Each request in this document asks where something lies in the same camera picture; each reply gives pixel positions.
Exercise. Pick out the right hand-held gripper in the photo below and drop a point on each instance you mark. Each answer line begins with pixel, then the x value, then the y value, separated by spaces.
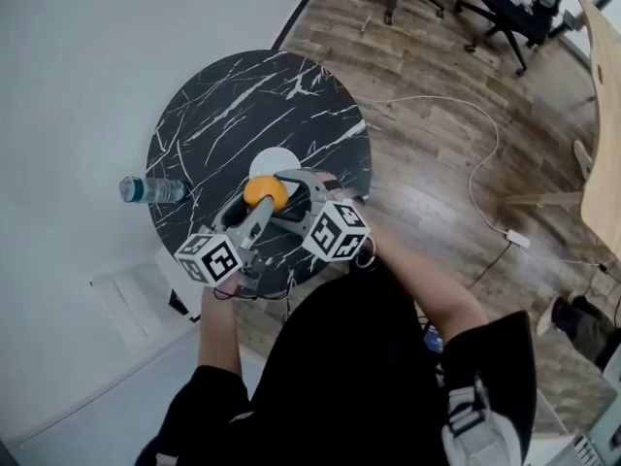
pixel 335 231

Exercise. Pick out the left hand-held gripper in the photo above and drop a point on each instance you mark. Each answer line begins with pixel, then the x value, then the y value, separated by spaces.
pixel 218 260

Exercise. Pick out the orange fruit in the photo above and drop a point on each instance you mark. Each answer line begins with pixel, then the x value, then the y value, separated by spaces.
pixel 262 189

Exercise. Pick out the small white plate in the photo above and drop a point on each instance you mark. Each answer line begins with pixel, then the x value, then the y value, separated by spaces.
pixel 271 160

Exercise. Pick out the person's left forearm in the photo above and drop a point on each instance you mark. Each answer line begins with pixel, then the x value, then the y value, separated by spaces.
pixel 218 333

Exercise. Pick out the person's right forearm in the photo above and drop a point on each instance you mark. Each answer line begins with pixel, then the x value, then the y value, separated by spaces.
pixel 422 284

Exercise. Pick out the clear plastic water bottle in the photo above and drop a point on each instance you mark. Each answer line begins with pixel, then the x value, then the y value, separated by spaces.
pixel 155 189

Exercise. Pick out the black marble round table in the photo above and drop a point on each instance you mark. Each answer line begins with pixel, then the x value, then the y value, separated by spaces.
pixel 233 114

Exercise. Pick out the person's black clothing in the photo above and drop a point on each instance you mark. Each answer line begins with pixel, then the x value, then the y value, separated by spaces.
pixel 349 357

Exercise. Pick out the white power strip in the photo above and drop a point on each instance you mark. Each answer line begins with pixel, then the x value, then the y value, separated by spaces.
pixel 517 239

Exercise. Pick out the light wooden table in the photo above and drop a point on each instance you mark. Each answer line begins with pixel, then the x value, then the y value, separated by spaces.
pixel 606 114

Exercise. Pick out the black office chair white frame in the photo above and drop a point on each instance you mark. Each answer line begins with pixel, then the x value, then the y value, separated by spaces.
pixel 514 3

